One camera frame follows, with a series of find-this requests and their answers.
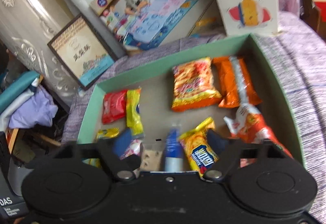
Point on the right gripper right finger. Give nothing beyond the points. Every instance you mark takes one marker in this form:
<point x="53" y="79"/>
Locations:
<point x="228" y="151"/>

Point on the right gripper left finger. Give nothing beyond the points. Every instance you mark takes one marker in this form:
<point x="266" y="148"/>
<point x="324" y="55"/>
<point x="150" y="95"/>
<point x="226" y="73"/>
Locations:
<point x="111" y="151"/>

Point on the yellow cracker packet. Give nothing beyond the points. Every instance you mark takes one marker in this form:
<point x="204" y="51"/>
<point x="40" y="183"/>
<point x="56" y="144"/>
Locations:
<point x="197" y="150"/>

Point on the orange white noodle snack packet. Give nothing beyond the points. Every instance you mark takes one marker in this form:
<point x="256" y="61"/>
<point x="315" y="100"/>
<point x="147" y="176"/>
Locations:
<point x="250" y="126"/>

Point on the yellow red snack stick packet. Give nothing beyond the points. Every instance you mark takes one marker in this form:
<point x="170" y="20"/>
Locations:
<point x="133" y="117"/>

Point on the orange yellow chips packet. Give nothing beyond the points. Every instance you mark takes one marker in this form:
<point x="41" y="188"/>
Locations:
<point x="194" y="86"/>

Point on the pink white patterned snack packet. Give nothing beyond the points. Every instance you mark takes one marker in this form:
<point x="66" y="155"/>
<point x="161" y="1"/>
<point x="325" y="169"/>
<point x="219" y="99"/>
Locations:
<point x="135" y="148"/>

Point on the yellow silver snack packet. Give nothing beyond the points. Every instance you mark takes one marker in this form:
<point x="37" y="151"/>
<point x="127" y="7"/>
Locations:
<point x="102" y="134"/>

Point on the blue white snack packet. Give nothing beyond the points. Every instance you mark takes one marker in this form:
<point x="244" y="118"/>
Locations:
<point x="173" y="151"/>

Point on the mint green cardboard box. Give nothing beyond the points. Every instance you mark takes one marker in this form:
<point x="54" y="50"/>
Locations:
<point x="156" y="80"/>

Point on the lavender folded cloth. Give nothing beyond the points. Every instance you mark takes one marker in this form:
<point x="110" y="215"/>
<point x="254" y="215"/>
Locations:
<point x="40" y="109"/>

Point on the black DAS box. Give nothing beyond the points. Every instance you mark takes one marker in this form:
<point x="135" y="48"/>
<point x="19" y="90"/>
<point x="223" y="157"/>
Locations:
<point x="12" y="203"/>

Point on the wooden folding table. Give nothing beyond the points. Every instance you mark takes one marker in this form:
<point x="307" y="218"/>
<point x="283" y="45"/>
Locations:
<point x="13" y="134"/>

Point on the framed pastry gift box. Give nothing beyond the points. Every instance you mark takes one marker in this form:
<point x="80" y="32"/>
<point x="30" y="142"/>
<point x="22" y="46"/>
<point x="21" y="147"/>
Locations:
<point x="82" y="51"/>

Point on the teal folded cloth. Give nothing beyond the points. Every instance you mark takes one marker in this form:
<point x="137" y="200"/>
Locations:
<point x="26" y="82"/>

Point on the children's drawing mat box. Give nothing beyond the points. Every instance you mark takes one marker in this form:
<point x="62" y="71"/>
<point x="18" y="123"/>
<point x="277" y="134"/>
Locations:
<point x="141" y="25"/>

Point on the white lace curtain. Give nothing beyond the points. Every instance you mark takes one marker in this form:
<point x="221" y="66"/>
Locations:
<point x="26" y="28"/>

